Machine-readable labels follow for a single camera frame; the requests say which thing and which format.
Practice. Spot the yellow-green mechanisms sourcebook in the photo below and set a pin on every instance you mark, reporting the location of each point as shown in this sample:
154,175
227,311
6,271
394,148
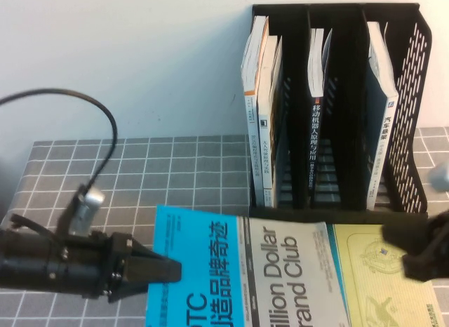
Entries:
368,271

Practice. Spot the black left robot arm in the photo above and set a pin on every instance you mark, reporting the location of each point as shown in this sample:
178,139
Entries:
42,271

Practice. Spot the white spine book dark cover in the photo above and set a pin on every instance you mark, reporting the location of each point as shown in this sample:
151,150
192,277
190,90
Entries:
266,148

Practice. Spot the white blue car suspension book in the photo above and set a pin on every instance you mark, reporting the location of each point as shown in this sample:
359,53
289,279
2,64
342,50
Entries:
384,137

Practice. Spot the grey checked tablecloth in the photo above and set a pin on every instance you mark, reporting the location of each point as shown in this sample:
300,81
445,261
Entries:
158,172

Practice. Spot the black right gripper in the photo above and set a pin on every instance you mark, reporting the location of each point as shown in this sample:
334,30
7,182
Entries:
442,239

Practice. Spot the black spine robotics book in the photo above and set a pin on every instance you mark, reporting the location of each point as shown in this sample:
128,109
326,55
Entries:
315,137

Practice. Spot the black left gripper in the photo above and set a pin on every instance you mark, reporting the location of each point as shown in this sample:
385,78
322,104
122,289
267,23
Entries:
117,264

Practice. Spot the blue grey Dollar Club book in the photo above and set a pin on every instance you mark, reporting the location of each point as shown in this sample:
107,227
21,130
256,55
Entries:
280,271

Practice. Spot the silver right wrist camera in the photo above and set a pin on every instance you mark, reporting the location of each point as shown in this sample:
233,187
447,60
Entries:
441,178

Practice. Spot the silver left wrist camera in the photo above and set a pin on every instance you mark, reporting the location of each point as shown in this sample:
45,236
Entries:
89,200

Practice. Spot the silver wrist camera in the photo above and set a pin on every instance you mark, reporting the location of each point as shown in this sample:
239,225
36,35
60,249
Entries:
441,178
89,200

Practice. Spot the black mesh book stand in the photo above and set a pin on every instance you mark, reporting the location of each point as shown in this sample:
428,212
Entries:
350,60

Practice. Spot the white book with orange spine band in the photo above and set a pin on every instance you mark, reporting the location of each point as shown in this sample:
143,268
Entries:
250,130

